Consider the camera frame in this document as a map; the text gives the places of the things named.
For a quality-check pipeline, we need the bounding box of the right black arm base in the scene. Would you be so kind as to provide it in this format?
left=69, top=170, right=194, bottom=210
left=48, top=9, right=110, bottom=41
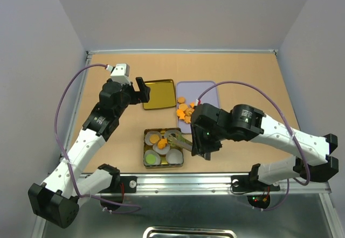
left=230, top=174, right=281, bottom=211

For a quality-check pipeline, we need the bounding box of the orange swirl meringue cookie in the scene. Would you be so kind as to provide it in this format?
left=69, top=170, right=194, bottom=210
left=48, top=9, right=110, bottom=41
left=184, top=108, right=194, bottom=116

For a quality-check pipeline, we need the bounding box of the lilac plastic tray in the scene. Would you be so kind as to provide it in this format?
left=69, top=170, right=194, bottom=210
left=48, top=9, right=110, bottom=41
left=176, top=80, right=220, bottom=135

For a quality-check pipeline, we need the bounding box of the gold tin lid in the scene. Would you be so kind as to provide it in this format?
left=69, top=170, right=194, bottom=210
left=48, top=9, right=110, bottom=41
left=143, top=79, right=177, bottom=110

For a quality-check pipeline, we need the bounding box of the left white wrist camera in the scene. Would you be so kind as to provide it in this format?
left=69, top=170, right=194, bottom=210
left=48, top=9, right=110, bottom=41
left=111, top=63, right=131, bottom=85

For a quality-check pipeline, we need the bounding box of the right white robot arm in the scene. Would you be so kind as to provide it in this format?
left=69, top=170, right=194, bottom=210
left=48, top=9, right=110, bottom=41
left=167, top=103, right=339, bottom=190

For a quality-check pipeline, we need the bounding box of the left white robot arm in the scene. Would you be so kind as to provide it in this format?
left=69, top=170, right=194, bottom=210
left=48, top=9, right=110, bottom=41
left=28, top=77, right=150, bottom=229

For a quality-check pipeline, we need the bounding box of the plain round tan cookie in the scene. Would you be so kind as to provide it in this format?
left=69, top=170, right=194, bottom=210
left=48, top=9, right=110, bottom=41
left=177, top=96, right=185, bottom=104

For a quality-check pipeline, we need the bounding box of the tan leaf cookie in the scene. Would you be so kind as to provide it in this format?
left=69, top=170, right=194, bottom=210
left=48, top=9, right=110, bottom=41
left=184, top=116, right=191, bottom=124

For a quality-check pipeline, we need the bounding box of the steel tray front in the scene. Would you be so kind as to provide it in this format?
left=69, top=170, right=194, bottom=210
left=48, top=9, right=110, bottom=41
left=142, top=226, right=237, bottom=238

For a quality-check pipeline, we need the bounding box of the white paper cupcake liner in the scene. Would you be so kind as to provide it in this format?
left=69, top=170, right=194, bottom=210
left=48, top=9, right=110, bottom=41
left=144, top=131, right=162, bottom=146
left=164, top=129, right=180, bottom=140
left=143, top=150, right=161, bottom=166
left=153, top=143, right=170, bottom=155
left=165, top=149, right=184, bottom=165

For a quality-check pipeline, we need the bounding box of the round dotted biscuit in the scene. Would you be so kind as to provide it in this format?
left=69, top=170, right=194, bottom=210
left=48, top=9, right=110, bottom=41
left=149, top=134, right=161, bottom=144

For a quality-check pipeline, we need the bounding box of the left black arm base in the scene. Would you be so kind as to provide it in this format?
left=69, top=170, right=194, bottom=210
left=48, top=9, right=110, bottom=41
left=97, top=175, right=139, bottom=214

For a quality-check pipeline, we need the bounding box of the green christmas cookie tin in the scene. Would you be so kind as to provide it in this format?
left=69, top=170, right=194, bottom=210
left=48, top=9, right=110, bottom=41
left=143, top=128, right=183, bottom=169

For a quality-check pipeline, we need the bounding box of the green sandwich cookie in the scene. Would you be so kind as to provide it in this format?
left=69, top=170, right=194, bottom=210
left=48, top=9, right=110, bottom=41
left=145, top=154, right=156, bottom=165

